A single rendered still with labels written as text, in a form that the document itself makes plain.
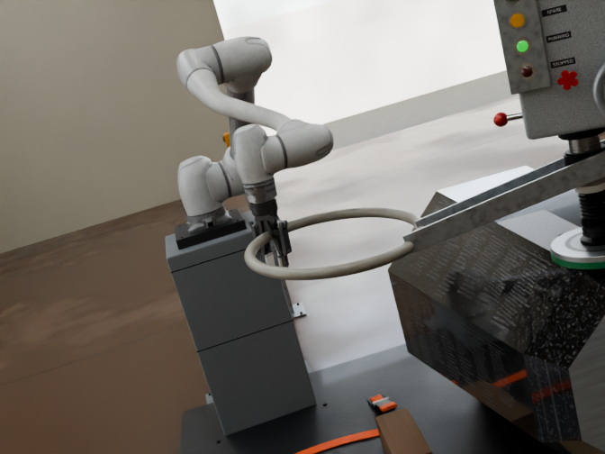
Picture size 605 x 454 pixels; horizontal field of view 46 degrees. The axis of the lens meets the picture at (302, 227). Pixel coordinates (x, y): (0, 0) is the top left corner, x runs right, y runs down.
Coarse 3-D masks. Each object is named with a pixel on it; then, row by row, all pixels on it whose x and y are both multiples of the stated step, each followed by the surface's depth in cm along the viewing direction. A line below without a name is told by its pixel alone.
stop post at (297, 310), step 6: (228, 132) 378; (228, 138) 372; (228, 144) 373; (276, 252) 391; (276, 258) 392; (276, 264) 393; (282, 282) 396; (288, 294) 398; (288, 300) 398; (294, 306) 410; (300, 306) 408; (294, 312) 402; (300, 312) 397; (294, 318) 395
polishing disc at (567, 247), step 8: (568, 232) 169; (576, 232) 168; (560, 240) 166; (568, 240) 165; (576, 240) 163; (552, 248) 162; (560, 248) 161; (568, 248) 160; (576, 248) 159; (584, 248) 157; (592, 248) 156; (600, 248) 155; (560, 256) 158; (568, 256) 156; (576, 256) 154; (584, 256) 153; (592, 256) 152; (600, 256) 151
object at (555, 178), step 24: (552, 168) 164; (576, 168) 151; (600, 168) 149; (504, 192) 170; (528, 192) 157; (552, 192) 155; (432, 216) 180; (456, 216) 166; (480, 216) 163; (504, 216) 161; (408, 240) 173; (432, 240) 170
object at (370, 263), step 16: (352, 208) 209; (368, 208) 206; (384, 208) 203; (288, 224) 206; (304, 224) 208; (256, 240) 196; (384, 256) 167; (400, 256) 169; (256, 272) 178; (272, 272) 172; (288, 272) 169; (304, 272) 167; (320, 272) 166; (336, 272) 165; (352, 272) 166
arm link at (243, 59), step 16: (224, 48) 233; (240, 48) 234; (256, 48) 236; (224, 64) 233; (240, 64) 234; (256, 64) 237; (224, 80) 237; (240, 80) 239; (256, 80) 243; (240, 96) 248; (224, 160) 282; (240, 192) 287
